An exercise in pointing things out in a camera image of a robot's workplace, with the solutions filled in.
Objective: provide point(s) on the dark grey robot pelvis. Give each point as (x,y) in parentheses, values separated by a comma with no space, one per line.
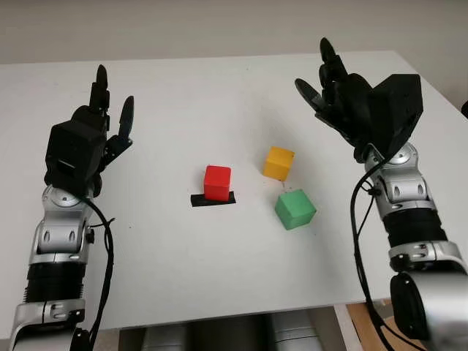
(226,334)

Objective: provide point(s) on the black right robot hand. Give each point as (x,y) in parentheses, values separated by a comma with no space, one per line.
(343,102)

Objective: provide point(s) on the red wooden block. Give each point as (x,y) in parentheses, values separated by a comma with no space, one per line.
(217,181)

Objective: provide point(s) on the silver left robot leg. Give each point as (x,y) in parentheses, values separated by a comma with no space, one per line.
(162,338)

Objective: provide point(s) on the yellow wooden block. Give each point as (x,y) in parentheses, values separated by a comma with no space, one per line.
(278,162)

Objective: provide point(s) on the black chair part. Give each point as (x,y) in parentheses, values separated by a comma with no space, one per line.
(465,109)

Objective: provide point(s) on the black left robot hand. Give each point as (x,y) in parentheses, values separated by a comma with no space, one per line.
(93,115)

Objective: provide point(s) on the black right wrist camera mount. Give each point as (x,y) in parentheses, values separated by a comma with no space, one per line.
(398,109)

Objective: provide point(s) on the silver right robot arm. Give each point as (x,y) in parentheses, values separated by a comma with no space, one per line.
(406,190)

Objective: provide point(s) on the silver robot leg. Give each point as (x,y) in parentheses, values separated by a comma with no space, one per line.
(162,338)
(296,332)

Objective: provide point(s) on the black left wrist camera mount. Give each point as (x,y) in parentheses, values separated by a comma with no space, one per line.
(73,153)

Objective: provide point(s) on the white table leg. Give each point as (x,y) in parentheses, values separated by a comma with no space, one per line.
(345,329)

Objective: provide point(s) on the green wooden block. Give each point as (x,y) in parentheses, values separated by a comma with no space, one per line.
(294,210)

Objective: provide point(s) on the black tape strip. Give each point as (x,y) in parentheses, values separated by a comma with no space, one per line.
(197,202)

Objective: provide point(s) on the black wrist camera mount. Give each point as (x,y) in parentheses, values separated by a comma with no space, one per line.
(398,109)
(73,153)

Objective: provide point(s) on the silver right robot leg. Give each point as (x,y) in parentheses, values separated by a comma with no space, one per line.
(296,332)

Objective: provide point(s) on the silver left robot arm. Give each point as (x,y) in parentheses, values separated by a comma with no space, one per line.
(58,234)

